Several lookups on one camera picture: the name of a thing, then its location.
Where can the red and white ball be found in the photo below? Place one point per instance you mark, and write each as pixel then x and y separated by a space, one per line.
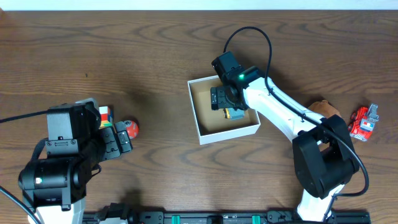
pixel 132 128

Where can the brown plush toy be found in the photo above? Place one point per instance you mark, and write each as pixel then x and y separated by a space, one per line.
pixel 324 108

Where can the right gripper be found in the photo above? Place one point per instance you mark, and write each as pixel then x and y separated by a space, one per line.
pixel 218 98

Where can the red toy fire truck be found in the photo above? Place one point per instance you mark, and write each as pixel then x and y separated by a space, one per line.
pixel 363 121

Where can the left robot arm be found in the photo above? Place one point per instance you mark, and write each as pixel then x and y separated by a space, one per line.
pixel 53 183

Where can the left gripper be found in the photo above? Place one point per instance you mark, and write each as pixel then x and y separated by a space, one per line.
pixel 109 143

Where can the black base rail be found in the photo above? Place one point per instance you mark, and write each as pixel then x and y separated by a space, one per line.
pixel 121 213

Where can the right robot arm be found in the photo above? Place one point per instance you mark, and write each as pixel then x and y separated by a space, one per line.
pixel 324 155

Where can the yellow and grey toy truck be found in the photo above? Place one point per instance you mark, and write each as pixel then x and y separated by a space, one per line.
pixel 233 114

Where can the multicolour puzzle cube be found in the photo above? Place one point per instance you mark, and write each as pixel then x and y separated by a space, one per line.
pixel 106 116

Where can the white cardboard box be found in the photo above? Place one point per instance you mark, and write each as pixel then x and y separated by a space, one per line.
pixel 211 125

